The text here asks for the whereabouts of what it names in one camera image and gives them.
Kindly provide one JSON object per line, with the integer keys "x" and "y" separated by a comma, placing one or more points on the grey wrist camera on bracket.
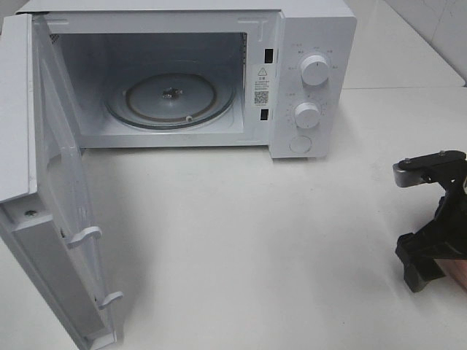
{"x": 443, "y": 167}

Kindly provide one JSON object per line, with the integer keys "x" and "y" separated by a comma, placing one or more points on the round white door button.
{"x": 300, "y": 144}

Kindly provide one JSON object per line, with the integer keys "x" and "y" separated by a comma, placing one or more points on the white microwave oven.
{"x": 104, "y": 43}

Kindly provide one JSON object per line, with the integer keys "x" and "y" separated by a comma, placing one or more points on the white upper microwave knob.
{"x": 314, "y": 70}

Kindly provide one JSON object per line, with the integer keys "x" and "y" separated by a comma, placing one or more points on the white lower microwave knob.
{"x": 307, "y": 115}

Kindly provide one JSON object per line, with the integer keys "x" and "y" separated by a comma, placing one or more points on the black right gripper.
{"x": 446, "y": 236}

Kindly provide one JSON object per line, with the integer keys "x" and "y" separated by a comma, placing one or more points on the white warning label sticker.
{"x": 261, "y": 85}

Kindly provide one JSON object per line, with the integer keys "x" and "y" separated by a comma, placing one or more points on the white microwave knob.
{"x": 314, "y": 70}
{"x": 307, "y": 115}

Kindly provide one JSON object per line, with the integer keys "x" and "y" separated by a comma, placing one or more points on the glass microwave turntable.
{"x": 170, "y": 101}

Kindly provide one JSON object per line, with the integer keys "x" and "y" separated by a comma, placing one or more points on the white microwave door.
{"x": 47, "y": 220}

